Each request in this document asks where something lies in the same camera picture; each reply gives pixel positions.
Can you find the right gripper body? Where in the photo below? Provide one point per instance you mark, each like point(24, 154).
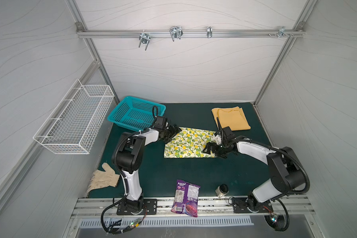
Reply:
point(215, 145)

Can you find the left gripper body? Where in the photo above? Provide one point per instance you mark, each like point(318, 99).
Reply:
point(169, 133)

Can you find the green floral skirt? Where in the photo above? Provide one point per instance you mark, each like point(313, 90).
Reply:
point(189, 143)

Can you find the yellow skirt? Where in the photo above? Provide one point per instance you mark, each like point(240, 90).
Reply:
point(234, 118)

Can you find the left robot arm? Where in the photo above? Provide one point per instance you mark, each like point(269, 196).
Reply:
point(127, 159)

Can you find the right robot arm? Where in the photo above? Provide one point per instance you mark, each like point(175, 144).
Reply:
point(286, 173)

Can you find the green table mat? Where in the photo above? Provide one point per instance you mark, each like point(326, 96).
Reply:
point(241, 173)

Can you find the teal plastic basket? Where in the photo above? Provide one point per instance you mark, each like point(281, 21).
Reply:
point(135, 114)

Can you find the small black-lidded jar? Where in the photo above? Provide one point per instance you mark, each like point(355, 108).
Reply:
point(222, 190)

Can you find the purple snack bag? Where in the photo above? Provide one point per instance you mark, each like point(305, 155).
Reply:
point(186, 198)

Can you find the beige work glove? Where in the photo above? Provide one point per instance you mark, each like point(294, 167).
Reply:
point(103, 179)

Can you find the metal u-bolt clamp left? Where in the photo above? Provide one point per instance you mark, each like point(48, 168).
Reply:
point(144, 39)

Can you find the metal u-bolt clamp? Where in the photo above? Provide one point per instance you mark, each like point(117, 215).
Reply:
point(144, 39)
point(176, 32)

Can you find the metal u-bolt clamp middle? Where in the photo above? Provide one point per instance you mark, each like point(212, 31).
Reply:
point(176, 32)

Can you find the metal clamp right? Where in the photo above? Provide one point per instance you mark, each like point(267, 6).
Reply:
point(209, 32)

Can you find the aluminium cross bar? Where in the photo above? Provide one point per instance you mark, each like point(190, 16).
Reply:
point(202, 33)

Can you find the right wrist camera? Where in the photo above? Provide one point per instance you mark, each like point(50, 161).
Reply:
point(218, 138)

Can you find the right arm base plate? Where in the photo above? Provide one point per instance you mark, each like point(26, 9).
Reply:
point(241, 205)

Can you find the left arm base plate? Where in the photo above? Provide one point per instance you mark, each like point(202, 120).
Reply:
point(148, 207)

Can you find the white wire basket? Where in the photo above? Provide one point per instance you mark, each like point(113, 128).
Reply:
point(73, 125)

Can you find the metal corner bracket bolts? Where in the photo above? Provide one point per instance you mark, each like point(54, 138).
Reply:
point(281, 34)

